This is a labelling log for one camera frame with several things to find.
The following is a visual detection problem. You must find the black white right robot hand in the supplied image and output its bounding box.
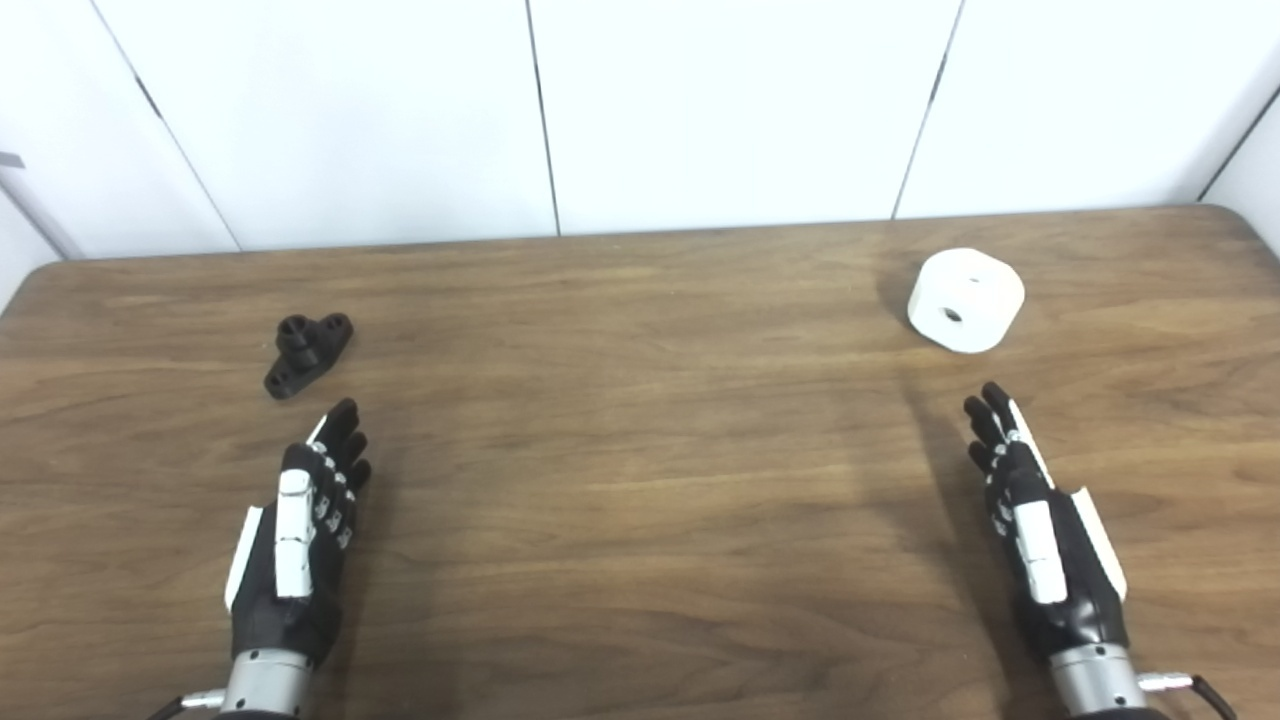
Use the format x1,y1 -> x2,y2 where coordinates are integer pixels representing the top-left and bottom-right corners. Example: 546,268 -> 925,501
964,382 -> 1130,659

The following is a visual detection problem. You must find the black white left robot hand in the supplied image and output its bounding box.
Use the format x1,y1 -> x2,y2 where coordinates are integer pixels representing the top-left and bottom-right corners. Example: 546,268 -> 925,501
225,398 -> 373,669

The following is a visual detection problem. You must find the black plastic holder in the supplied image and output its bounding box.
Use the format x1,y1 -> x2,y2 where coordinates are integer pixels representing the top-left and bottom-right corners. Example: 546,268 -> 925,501
264,313 -> 355,401

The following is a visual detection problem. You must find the white cube with holes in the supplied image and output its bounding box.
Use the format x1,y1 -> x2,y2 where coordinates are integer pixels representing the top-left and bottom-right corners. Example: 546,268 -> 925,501
907,248 -> 1027,354

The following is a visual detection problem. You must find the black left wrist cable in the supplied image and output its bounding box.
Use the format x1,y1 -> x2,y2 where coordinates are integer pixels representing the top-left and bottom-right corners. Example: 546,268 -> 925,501
148,689 -> 227,720

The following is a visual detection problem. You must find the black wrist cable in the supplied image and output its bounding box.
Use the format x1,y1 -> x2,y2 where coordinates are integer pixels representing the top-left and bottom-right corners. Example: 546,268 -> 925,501
1138,674 -> 1237,720
148,689 -> 227,720

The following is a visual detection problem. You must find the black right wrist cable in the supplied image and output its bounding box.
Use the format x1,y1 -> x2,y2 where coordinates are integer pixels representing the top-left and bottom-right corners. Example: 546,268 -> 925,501
1138,674 -> 1237,720

